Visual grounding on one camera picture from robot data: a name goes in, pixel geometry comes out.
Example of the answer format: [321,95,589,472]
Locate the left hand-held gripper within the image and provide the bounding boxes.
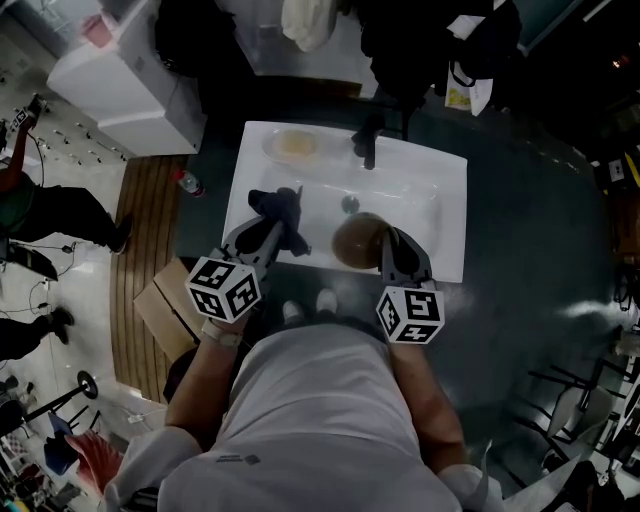
[184,185,304,324]

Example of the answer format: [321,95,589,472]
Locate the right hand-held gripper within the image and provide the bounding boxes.
[375,227,445,345]

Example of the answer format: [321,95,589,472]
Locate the dark blue cloth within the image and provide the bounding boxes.
[247,187,311,257]

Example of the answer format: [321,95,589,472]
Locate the brown bowl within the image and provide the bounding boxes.
[331,212,389,271]

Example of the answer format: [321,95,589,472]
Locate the clear oval dish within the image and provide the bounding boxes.
[262,127,329,164]

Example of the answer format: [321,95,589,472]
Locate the person's right forearm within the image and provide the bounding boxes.
[388,342,466,474]

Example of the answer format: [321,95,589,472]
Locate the person's left forearm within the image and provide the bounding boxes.
[164,339,246,446]

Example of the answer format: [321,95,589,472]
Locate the white sink basin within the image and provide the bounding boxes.
[222,120,469,284]

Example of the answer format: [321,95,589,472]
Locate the clear plastic bottle red cap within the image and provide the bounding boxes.
[172,169,205,199]

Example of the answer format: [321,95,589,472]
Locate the white wrist band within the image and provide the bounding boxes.
[201,318,245,349]

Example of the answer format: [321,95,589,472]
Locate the wooden slatted platform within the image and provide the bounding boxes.
[110,154,189,404]

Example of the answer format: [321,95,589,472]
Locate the brown cardboard box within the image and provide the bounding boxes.
[133,257,201,364]

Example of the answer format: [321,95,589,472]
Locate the black faucet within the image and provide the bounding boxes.
[351,113,386,171]

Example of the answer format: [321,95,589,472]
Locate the black bag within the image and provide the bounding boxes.
[164,344,201,406]

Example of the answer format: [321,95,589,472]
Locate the white shopping bag yellow print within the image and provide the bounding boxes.
[444,59,495,117]

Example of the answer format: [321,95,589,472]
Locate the white appliance cabinet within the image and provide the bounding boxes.
[46,4,207,157]

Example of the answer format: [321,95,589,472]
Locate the person's white shirt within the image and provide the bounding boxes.
[102,323,506,512]

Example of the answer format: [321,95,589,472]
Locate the black hanging jacket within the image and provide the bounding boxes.
[154,0,251,79]

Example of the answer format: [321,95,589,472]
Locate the black clothing and bags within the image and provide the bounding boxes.
[359,0,524,109]

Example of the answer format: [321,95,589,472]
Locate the cream hanging garment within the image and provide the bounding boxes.
[281,0,341,53]

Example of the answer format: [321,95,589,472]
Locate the grey drawer cabinet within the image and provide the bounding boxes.
[0,34,131,166]

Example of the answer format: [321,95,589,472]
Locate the pink container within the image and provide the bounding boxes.
[81,13,117,49]

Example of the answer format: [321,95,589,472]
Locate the red plastic chair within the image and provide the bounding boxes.
[64,432,124,496]

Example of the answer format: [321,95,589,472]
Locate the black frame chair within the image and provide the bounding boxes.
[514,359,626,461]

